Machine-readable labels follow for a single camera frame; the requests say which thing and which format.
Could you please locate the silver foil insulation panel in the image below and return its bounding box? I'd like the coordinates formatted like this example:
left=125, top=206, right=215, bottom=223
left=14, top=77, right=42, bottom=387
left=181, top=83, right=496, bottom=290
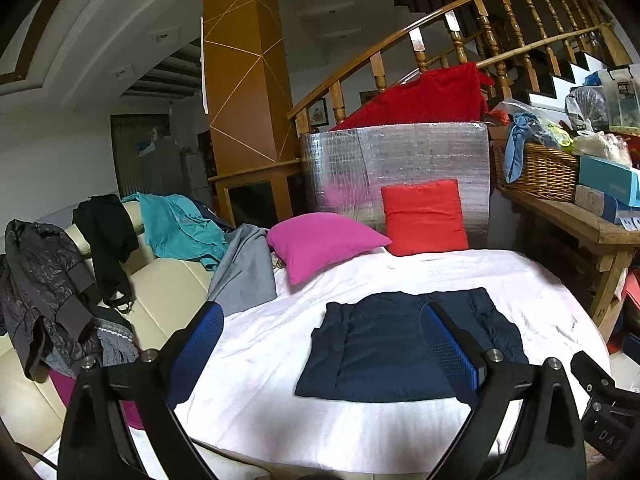
left=300, top=121, right=492, bottom=251

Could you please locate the black garment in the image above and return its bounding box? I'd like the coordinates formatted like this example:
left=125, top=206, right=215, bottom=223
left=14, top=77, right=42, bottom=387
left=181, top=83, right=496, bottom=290
left=72, top=194, right=140, bottom=313

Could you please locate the white bed sheet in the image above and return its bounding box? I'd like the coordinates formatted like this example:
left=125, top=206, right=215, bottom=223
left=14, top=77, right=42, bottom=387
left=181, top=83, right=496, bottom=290
left=40, top=247, right=613, bottom=480

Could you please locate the grey plastic bag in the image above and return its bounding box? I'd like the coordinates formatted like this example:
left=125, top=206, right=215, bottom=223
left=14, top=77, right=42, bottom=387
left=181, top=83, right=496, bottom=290
left=565, top=86, right=608, bottom=133

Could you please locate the wooden side table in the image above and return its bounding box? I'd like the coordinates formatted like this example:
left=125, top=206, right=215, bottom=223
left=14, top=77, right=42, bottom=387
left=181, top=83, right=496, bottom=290
left=495, top=182, right=640, bottom=343

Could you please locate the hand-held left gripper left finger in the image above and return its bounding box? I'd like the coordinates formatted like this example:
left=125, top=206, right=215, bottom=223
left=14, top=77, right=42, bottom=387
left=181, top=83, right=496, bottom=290
left=57, top=301, right=224, bottom=480

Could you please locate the magenta cloth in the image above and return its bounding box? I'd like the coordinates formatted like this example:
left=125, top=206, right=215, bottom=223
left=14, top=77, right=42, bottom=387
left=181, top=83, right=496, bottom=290
left=47, top=360, right=146, bottom=431

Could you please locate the teal cardboard box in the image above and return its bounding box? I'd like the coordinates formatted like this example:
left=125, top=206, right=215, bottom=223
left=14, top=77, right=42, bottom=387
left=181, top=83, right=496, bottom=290
left=577, top=155, right=640, bottom=208

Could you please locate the wooden stair railing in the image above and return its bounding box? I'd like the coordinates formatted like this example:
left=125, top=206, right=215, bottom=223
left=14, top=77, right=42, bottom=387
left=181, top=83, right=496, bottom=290
left=287, top=0, right=633, bottom=136

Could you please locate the red pillow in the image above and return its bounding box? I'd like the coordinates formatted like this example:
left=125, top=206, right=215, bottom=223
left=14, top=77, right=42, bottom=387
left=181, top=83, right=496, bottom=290
left=381, top=179, right=471, bottom=257

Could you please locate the dark grey puffer jacket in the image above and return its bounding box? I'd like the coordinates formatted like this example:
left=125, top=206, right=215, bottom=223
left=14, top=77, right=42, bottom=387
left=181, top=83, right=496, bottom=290
left=0, top=219, right=103, bottom=383

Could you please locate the grey knit scarf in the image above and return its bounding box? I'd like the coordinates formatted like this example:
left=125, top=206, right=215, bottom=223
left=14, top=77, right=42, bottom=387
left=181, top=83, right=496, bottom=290
left=90, top=305, right=141, bottom=366

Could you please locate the clear plastic container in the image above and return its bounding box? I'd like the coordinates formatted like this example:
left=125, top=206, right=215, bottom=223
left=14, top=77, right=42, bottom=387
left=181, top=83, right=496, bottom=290
left=602, top=65, right=640, bottom=133

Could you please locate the light blue cloth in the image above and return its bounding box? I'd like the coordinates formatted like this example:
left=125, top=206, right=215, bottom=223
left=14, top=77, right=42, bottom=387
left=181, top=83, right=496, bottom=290
left=504, top=112, right=543, bottom=183

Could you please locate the grey cabinet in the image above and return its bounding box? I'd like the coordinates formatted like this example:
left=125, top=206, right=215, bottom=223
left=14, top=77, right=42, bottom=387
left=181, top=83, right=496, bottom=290
left=179, top=150, right=213, bottom=206

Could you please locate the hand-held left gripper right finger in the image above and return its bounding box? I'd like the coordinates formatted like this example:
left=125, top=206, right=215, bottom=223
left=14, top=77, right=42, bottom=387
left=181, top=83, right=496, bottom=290
left=421, top=301, right=587, bottom=480

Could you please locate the cream leather sofa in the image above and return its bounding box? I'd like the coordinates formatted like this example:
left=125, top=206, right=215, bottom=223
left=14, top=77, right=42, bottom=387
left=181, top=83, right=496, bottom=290
left=0, top=200, right=216, bottom=461

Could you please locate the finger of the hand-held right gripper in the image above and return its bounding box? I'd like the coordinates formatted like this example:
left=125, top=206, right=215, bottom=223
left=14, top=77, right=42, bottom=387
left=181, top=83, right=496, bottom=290
left=570, top=351, right=617, bottom=395

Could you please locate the navy blue zip jacket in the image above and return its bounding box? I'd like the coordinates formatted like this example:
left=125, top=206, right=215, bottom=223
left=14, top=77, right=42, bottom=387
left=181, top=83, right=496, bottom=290
left=295, top=287, right=530, bottom=403

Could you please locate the staircase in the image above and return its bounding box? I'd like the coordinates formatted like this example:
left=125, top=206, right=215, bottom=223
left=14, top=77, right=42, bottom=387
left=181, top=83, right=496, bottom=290
left=525, top=52, right=640, bottom=111

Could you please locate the black cable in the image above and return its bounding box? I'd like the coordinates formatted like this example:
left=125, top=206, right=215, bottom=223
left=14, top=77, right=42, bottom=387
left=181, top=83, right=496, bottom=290
left=15, top=441, right=58, bottom=472

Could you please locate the framed wall picture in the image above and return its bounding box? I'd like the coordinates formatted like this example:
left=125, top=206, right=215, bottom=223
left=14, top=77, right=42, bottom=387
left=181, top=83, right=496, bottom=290
left=307, top=97, right=329, bottom=127

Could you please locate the dark door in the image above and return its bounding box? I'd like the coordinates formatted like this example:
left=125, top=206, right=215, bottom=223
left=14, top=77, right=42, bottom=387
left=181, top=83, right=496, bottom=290
left=110, top=114, right=171, bottom=196

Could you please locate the yellow-green item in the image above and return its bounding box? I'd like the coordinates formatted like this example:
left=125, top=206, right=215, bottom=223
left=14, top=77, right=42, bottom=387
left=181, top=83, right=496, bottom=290
left=545, top=122, right=573, bottom=148

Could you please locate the white cardboard box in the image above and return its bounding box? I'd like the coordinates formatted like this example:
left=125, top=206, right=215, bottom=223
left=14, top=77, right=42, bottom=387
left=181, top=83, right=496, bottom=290
left=574, top=184, right=640, bottom=231

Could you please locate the cream plastic bag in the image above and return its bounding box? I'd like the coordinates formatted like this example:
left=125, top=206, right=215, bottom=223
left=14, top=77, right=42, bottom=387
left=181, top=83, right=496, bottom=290
left=572, top=131, right=632, bottom=166

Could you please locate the grey cloth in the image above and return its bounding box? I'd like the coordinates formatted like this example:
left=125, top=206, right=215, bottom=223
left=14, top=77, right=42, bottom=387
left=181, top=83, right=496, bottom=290
left=206, top=224, right=277, bottom=317

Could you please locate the wicker basket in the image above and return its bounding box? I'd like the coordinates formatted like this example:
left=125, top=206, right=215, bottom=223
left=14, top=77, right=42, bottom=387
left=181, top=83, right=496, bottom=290
left=492, top=140, right=581, bottom=203

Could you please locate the teal garment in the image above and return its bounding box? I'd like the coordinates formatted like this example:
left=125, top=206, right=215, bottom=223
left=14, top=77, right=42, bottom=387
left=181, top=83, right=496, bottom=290
left=121, top=192, right=228, bottom=273

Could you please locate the large red cushion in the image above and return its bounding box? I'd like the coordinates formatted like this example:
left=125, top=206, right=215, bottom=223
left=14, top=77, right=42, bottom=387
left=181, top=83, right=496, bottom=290
left=336, top=62, right=496, bottom=131

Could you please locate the pink pillow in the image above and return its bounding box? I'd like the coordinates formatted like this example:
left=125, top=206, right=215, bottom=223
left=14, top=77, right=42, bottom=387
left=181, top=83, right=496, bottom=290
left=266, top=212, right=393, bottom=286

